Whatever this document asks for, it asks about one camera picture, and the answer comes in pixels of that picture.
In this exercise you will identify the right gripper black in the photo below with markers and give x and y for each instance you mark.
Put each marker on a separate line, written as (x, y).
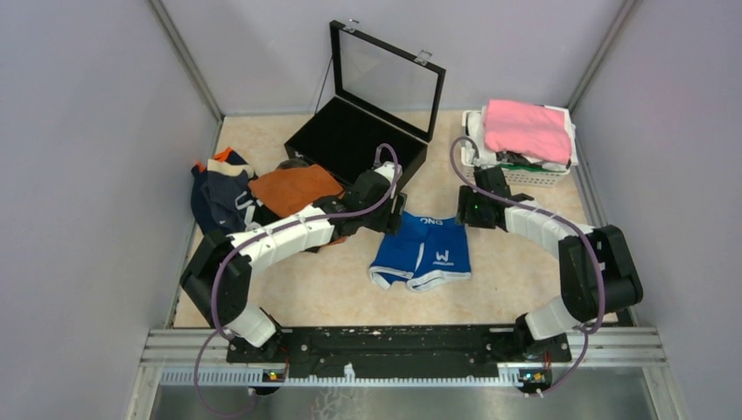
(465, 215)

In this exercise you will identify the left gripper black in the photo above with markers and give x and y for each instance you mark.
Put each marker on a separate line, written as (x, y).
(390, 222)

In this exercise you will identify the royal blue underwear white trim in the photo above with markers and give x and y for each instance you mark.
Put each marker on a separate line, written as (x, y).
(425, 253)

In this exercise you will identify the orange underwear cream waistband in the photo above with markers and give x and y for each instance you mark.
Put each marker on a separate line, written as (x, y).
(287, 191)

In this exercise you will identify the olive grey underwear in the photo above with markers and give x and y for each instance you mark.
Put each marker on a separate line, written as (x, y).
(292, 163)

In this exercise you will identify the black display case glass lid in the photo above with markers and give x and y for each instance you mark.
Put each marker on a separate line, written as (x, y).
(382, 94)

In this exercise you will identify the black underwear white trim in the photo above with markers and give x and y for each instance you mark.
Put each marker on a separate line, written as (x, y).
(258, 217)

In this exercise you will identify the dark blue underwear cream waistband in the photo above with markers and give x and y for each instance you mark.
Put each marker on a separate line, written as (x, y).
(232, 169)

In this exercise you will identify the navy underwear orange waistband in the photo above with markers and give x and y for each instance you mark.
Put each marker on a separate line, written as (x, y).
(203, 208)

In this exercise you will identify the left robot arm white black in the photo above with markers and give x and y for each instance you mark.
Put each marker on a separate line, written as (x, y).
(217, 279)

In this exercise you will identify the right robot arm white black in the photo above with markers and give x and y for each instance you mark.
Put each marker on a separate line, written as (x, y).
(597, 274)

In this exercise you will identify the white cloths in basket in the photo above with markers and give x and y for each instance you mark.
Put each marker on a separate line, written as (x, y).
(523, 134)

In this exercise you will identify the white plastic basket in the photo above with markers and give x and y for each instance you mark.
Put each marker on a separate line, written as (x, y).
(518, 170)

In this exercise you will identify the pink folded cloth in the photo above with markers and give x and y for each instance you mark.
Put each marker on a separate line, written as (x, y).
(528, 129)

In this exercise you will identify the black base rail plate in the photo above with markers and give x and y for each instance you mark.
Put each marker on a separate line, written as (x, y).
(400, 351)

